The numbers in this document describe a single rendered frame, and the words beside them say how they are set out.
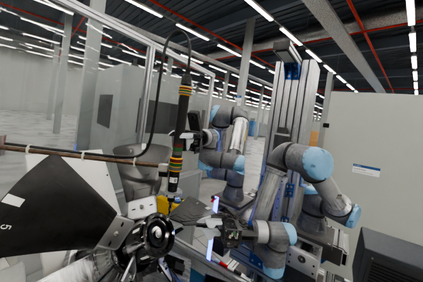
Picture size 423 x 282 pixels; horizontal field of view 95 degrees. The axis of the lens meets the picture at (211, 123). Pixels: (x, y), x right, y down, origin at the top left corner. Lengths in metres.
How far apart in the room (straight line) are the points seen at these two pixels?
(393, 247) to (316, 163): 0.33
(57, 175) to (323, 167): 0.82
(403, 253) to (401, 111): 1.61
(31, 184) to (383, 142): 2.35
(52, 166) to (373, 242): 0.97
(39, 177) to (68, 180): 0.06
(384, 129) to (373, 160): 0.30
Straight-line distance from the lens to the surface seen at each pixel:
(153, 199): 0.72
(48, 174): 0.60
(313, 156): 0.81
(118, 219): 0.64
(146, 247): 0.62
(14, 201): 0.60
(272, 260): 0.88
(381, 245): 0.92
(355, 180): 2.35
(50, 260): 0.83
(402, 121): 2.37
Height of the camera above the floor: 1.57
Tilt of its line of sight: 2 degrees down
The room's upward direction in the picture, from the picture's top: 8 degrees clockwise
